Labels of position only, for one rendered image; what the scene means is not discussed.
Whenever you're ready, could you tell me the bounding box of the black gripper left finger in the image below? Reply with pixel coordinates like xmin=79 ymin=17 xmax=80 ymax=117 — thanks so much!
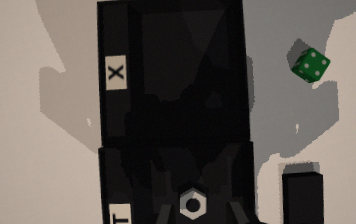
xmin=145 ymin=204 xmax=176 ymax=224

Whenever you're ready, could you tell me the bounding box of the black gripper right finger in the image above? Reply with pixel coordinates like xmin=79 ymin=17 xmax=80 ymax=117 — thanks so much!
xmin=226 ymin=202 xmax=268 ymax=224

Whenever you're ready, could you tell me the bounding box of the black rack of three bins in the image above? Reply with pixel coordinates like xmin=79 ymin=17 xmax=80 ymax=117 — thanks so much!
xmin=97 ymin=0 xmax=255 ymax=224

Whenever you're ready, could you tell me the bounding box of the green die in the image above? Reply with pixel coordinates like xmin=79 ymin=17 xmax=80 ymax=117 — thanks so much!
xmin=291 ymin=48 xmax=331 ymax=83

